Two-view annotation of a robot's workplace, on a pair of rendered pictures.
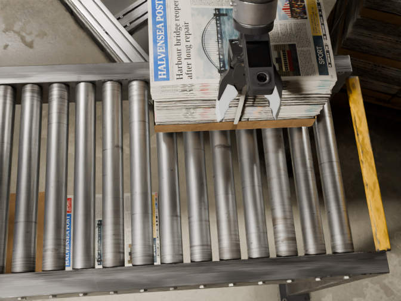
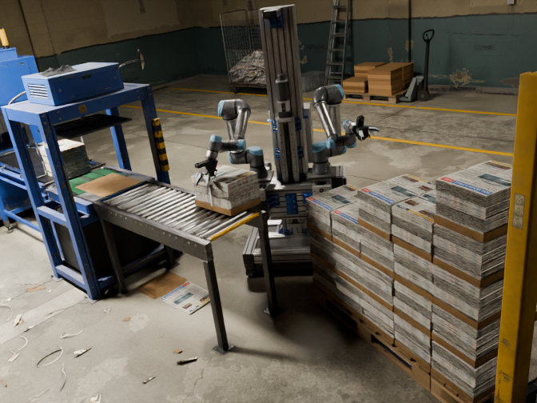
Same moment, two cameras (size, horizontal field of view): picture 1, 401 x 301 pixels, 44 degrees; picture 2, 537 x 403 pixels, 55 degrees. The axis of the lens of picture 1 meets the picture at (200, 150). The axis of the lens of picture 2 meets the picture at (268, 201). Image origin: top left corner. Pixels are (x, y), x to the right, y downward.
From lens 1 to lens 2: 3.18 m
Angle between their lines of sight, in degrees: 58
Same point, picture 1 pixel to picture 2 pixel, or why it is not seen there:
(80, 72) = not seen: hidden behind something
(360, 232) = (275, 348)
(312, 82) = (221, 184)
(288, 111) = (223, 203)
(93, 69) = not seen: hidden behind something
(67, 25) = not seen: hidden behind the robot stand
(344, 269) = (196, 240)
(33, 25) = (242, 240)
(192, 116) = (202, 198)
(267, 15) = (209, 153)
